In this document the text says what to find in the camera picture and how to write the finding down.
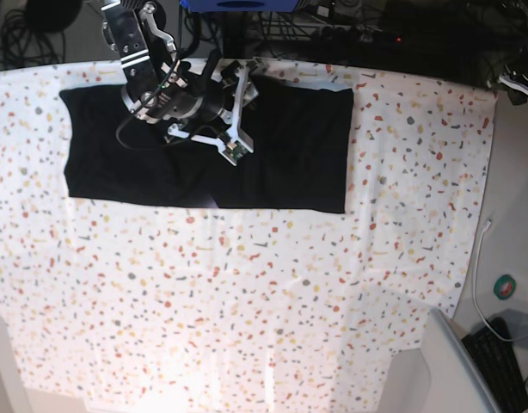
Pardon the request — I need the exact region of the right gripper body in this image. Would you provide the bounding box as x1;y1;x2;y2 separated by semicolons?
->
156;64;234;128

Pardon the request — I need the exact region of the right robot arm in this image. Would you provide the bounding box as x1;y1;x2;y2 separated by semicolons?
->
100;1;228;124

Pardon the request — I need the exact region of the white cable on side table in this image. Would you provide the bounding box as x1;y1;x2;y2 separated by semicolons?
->
472;219;517;343

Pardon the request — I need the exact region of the grey laptop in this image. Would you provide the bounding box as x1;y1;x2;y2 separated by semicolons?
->
421;309;500;412

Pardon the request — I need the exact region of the black keyboard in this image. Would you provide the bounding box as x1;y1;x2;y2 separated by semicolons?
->
462;327;528;413

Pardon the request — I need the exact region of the green tape roll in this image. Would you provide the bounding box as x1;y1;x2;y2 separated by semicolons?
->
493;274;517;300

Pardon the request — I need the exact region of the black t-shirt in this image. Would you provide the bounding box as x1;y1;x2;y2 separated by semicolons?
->
60;77;353;213

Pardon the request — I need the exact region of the blue device top edge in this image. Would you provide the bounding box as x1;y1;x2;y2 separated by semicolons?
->
180;0;310;13

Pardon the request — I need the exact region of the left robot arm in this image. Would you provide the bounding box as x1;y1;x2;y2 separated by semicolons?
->
485;1;528;106

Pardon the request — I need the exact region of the terrazzo pattern tablecloth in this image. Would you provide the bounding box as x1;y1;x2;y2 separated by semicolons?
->
0;59;497;412

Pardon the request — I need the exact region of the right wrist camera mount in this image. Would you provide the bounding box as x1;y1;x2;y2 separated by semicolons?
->
167;60;259;166

